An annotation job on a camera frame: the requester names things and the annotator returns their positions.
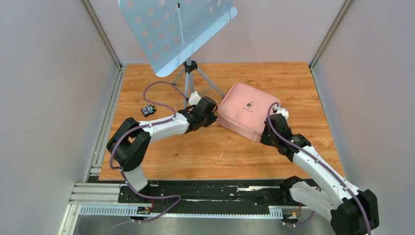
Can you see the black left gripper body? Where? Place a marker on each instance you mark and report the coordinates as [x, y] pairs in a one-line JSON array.
[[209, 120]]

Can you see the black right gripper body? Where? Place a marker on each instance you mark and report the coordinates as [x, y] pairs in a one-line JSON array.
[[267, 138]]

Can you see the pink medicine kit case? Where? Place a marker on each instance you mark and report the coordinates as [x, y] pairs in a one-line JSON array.
[[244, 110]]

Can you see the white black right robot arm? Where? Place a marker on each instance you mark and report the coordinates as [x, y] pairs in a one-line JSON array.
[[348, 209]]

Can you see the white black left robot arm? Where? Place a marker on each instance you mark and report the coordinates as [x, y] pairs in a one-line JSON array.
[[130, 142]]

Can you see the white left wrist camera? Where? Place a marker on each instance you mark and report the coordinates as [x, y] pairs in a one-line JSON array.
[[194, 98]]

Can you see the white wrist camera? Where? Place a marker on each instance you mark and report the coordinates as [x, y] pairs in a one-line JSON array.
[[282, 111], [194, 98]]

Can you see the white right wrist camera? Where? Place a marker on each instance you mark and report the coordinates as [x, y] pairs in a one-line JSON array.
[[282, 111]]

